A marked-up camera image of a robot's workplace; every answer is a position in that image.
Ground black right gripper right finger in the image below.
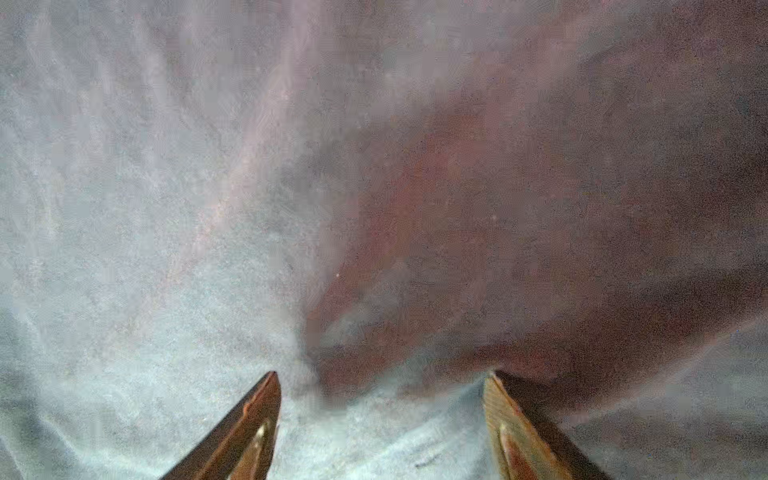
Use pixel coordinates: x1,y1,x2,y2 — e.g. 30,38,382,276
482,370,610,480

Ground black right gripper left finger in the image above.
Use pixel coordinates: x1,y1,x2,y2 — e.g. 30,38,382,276
162,371,282,480

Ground dark navy maroon-trimmed tank top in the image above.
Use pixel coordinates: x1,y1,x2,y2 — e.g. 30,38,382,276
1,1,767,479

